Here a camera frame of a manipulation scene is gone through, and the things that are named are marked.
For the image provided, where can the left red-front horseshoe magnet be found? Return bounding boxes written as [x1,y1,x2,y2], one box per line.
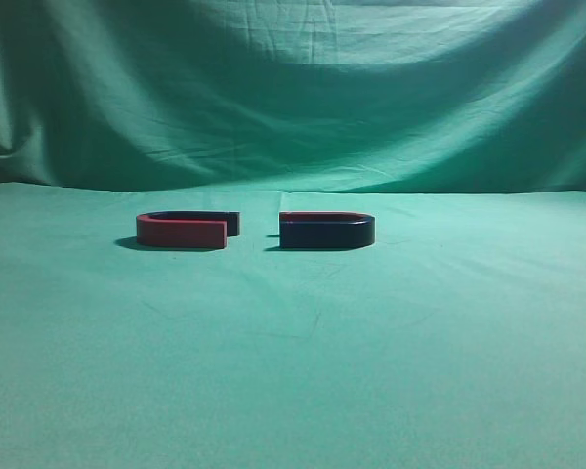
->
[136,210,240,249]

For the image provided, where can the green cloth backdrop and cover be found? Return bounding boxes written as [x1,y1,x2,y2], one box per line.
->
[0,1,586,468]

